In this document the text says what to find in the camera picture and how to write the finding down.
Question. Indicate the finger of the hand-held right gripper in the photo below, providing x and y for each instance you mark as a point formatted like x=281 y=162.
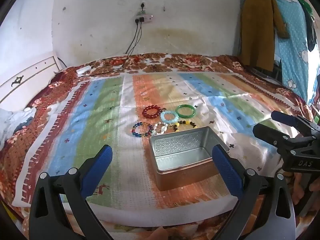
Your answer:
x=283 y=118
x=267 y=132

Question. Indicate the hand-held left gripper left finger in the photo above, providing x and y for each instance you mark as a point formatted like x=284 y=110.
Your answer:
x=100 y=170

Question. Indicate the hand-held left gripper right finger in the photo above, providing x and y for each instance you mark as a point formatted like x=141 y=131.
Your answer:
x=227 y=172

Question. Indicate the silver metal tin box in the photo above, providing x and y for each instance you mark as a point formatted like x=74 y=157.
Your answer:
x=180 y=155

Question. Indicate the green jade bangle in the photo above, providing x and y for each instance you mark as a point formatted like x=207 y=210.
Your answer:
x=177 y=111

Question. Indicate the person's right hand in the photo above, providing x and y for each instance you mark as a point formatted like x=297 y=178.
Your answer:
x=297 y=187

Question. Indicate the striped patterned cloth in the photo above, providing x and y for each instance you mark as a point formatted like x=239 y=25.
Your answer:
x=100 y=110

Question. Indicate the blue cartoon print cloth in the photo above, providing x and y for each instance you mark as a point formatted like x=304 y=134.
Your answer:
x=292 y=42

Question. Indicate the black hanging garment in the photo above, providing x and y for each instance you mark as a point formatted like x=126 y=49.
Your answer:
x=312 y=35

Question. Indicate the mustard hanging garment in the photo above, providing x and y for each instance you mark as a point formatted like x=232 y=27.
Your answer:
x=257 y=30

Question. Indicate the grey blue crumpled clothes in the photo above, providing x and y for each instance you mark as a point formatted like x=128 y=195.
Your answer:
x=15 y=120

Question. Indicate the white power adapter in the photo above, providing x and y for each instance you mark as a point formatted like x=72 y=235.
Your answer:
x=83 y=70

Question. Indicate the white bed headboard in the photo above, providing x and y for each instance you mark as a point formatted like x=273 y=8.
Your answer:
x=25 y=85

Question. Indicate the floral brown blanket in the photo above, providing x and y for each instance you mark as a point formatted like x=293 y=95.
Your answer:
x=175 y=61

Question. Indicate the white wall power strip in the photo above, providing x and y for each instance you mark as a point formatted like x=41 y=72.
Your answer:
x=147 y=18

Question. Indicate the wall socket with plug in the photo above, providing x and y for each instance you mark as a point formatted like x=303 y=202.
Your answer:
x=142 y=6

